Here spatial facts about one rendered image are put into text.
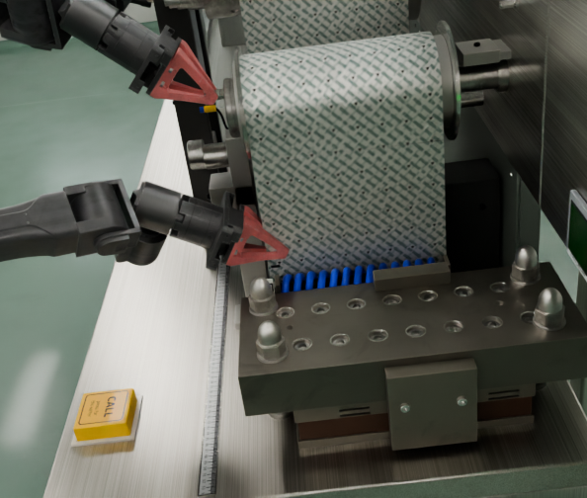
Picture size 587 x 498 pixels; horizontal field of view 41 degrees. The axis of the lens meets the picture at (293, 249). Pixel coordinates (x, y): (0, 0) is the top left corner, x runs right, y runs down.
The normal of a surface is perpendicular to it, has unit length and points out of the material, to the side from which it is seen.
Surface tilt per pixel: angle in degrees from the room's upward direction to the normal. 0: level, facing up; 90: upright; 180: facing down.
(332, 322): 0
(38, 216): 36
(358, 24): 92
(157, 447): 0
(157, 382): 0
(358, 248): 90
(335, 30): 92
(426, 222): 90
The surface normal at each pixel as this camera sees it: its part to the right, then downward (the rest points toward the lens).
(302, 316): -0.11, -0.85
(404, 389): 0.04, 0.51
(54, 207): 0.29, -0.50
